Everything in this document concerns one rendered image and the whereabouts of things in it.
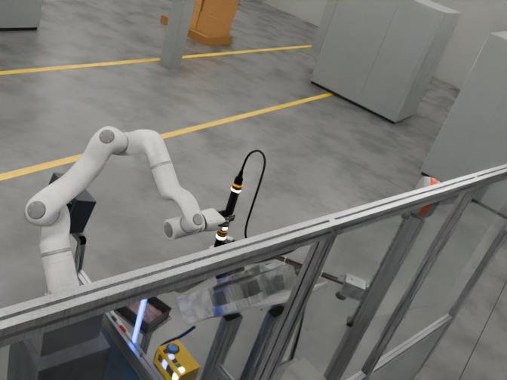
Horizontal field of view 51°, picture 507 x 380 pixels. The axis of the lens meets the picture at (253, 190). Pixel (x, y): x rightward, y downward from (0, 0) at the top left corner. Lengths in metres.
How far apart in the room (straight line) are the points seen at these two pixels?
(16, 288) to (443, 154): 5.66
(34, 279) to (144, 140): 2.07
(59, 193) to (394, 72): 7.72
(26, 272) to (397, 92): 6.94
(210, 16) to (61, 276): 8.56
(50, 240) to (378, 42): 7.86
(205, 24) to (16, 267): 7.26
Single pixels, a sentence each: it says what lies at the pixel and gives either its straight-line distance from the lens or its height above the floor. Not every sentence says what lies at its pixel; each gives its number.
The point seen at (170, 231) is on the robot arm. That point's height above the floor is 1.48.
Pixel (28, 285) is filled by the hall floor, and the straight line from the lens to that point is 4.00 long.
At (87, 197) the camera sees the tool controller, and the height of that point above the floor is 1.24.
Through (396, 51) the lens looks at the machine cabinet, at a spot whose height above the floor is 1.13.
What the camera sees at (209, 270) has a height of 2.03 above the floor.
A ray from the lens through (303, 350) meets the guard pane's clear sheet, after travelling 1.81.
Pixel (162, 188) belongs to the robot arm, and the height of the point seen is 1.59.
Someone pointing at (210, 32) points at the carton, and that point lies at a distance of 10.41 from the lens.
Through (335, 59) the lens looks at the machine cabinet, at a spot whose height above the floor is 0.60.
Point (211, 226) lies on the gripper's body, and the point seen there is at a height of 1.48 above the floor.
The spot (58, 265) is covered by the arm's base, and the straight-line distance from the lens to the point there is 2.23.
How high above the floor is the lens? 2.69
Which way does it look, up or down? 28 degrees down
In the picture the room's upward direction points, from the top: 19 degrees clockwise
